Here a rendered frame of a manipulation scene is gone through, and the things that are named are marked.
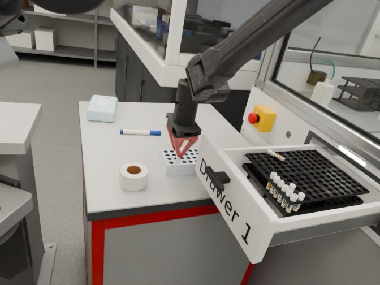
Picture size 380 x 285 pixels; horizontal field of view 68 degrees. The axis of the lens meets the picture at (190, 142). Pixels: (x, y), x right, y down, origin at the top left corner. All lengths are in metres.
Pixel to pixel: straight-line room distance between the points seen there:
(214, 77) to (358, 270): 0.58
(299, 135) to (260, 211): 0.44
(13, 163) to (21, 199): 0.74
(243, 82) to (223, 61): 0.93
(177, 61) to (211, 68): 0.74
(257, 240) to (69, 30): 4.40
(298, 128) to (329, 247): 0.34
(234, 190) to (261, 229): 0.10
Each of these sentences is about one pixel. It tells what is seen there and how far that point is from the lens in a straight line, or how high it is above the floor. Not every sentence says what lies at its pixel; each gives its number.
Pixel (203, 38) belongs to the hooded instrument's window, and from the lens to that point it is 1.35.
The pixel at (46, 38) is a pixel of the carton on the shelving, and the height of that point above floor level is 0.31.
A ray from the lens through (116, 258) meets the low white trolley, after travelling 0.83.
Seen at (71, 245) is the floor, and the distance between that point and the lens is 1.62.
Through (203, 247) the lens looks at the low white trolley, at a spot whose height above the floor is 0.54.
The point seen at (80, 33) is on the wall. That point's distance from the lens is 4.70.
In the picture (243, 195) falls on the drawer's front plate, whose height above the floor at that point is 0.91.
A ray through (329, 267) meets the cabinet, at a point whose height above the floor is 0.64.
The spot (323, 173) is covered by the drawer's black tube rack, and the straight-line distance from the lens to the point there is 0.73.
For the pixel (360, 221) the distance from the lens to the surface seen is 0.72.
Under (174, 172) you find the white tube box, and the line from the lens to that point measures 0.79.
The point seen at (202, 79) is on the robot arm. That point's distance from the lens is 0.60.
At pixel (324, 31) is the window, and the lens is 0.90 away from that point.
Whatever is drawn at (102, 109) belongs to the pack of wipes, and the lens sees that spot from 1.03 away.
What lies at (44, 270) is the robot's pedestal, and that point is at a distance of 1.54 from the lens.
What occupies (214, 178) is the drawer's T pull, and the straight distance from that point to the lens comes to 0.56.
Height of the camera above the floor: 1.23
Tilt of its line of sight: 29 degrees down
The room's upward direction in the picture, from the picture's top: 11 degrees clockwise
